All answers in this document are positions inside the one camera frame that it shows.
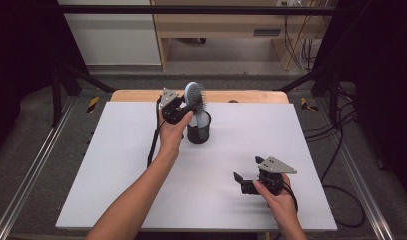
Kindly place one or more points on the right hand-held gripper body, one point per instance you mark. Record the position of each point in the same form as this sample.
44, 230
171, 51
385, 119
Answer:
276, 165

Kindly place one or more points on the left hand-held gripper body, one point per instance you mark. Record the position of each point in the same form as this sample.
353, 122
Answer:
169, 100

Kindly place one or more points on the light blue hairbrush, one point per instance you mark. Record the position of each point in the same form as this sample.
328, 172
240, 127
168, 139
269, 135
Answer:
192, 92

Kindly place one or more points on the black mesh cup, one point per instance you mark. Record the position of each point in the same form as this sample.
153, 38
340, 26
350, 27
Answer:
198, 135

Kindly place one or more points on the person's left hand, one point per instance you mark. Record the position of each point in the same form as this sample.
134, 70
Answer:
171, 136

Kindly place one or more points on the person's right hand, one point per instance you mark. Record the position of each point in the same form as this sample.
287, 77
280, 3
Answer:
281, 203

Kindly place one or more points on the white board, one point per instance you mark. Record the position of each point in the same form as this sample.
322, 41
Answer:
217, 160

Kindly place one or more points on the wooden table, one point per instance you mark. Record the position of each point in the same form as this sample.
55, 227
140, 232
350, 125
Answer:
137, 96

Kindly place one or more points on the yellow black tape marker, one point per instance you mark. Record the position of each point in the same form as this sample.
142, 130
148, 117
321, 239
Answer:
93, 104
305, 104

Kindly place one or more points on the wooden desk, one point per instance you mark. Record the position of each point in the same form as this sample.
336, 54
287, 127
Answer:
221, 25

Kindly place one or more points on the white cabinet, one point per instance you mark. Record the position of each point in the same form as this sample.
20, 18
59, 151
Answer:
114, 36

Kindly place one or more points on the black curtain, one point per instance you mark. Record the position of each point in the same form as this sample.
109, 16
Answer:
21, 60
381, 83

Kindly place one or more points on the white power strip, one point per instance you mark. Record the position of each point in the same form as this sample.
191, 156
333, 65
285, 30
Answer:
289, 3

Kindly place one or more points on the aluminium rail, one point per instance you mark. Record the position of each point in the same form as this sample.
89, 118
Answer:
361, 190
31, 170

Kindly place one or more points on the black horizontal frame bar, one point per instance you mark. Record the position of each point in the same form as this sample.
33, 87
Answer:
191, 10

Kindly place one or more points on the black frame strut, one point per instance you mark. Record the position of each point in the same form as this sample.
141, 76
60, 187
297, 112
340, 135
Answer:
56, 100
333, 96

